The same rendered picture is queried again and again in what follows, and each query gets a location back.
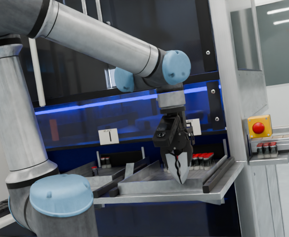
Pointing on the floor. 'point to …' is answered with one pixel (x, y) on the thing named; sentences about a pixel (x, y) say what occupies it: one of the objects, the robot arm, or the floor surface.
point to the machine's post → (234, 115)
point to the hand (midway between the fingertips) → (180, 179)
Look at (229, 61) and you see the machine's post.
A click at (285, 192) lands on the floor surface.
